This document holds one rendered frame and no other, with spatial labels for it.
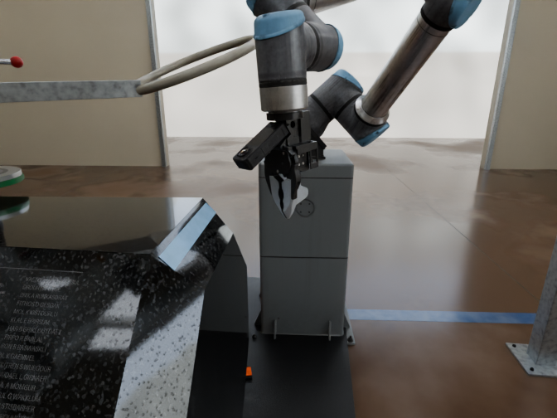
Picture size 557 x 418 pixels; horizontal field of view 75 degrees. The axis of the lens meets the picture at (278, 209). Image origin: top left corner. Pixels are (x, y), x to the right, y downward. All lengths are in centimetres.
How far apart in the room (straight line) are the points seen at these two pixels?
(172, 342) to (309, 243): 104
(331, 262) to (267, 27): 119
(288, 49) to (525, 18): 575
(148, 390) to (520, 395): 150
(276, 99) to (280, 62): 6
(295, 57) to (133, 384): 59
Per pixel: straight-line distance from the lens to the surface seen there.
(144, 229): 81
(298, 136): 73
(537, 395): 190
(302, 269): 168
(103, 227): 85
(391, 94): 145
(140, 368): 67
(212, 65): 114
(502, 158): 638
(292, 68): 67
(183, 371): 70
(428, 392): 172
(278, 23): 68
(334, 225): 160
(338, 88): 163
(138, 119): 597
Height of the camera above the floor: 114
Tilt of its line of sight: 18 degrees down
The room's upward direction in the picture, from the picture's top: straight up
